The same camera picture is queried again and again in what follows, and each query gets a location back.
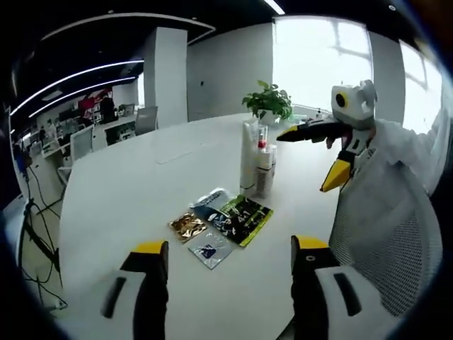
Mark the gold foil skincare sachet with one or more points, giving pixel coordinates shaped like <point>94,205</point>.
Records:
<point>187,226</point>

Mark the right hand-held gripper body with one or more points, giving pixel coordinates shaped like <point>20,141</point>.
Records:
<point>357,110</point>

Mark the clear blue skincare sachet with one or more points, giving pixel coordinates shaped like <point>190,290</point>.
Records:
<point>212,253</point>

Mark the red wall banner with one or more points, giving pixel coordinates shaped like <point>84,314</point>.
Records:
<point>90,102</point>

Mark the large bright window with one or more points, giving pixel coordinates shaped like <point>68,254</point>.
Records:
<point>417,78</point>
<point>308,63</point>

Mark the green black skincare sachet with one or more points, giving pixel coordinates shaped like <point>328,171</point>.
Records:
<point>247,219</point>

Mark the silver blue skincare sachet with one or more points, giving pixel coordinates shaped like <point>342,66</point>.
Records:
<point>209,209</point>

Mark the white mesh office chair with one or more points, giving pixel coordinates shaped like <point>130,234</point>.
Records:
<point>407,262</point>

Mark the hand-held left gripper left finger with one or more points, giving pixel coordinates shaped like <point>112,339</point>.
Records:
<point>148,294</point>

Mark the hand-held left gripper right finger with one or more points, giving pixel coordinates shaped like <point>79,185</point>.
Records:
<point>308,294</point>

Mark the black tripod stand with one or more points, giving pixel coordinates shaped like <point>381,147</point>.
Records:
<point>31,202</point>

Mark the white skincare tube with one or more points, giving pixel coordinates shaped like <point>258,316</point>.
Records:
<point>247,159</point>

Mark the person's right hand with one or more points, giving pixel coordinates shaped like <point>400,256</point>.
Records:
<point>371,134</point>

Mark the potted green plant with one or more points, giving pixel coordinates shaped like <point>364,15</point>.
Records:
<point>269,101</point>

